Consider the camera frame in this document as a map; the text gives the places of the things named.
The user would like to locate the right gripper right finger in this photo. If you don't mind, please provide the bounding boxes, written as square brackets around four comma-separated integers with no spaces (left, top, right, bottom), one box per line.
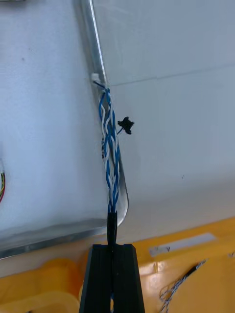
[112,243,146,313]

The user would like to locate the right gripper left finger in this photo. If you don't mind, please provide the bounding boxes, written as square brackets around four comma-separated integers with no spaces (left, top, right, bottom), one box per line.
[78,244,114,313]

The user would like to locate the blue-white twisted wire harness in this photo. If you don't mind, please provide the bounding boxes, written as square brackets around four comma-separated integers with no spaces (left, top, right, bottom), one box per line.
[91,73,136,246]

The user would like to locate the yellow-orange plastic bin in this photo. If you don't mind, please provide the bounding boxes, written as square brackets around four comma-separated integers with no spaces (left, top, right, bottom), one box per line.
[0,258,85,313]
[78,216,235,313]

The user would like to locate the steel tray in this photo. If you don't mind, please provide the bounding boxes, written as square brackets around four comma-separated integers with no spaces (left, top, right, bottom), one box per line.
[0,0,130,260]

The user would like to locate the green-yellow red wire harness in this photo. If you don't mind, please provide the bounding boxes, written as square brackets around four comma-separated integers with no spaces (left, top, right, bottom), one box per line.
[0,158,6,204]

